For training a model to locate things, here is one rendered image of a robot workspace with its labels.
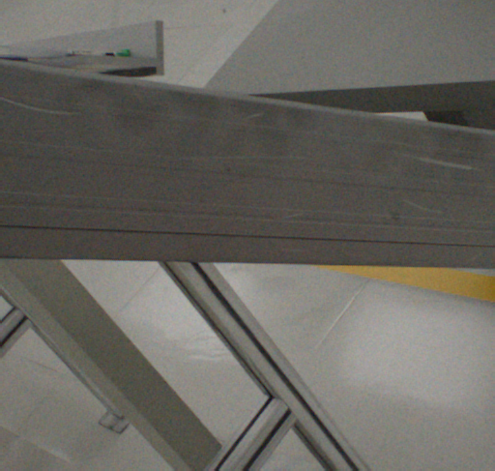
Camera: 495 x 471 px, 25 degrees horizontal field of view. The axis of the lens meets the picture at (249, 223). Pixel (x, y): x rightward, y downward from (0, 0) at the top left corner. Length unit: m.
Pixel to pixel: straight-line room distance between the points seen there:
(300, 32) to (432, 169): 1.00
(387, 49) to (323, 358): 0.76
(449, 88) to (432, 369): 0.70
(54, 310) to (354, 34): 0.51
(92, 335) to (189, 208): 1.07
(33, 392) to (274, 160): 2.01
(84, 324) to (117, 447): 0.67
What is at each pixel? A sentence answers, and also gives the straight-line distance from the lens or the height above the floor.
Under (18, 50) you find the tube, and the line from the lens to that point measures 1.28.
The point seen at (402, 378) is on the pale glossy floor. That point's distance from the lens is 1.80.
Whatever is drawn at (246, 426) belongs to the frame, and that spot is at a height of 0.32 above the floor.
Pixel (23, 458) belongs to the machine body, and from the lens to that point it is 1.07.
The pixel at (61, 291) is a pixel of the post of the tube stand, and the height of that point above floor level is 0.54.
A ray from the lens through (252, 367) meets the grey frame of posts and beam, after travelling 1.36.
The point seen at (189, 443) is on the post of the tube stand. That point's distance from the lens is 1.58.
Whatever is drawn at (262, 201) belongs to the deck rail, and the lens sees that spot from 0.41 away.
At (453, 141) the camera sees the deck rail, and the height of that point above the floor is 0.92.
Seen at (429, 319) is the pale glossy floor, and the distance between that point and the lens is 1.86.
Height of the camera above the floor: 1.18
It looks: 30 degrees down
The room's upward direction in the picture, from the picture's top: 36 degrees counter-clockwise
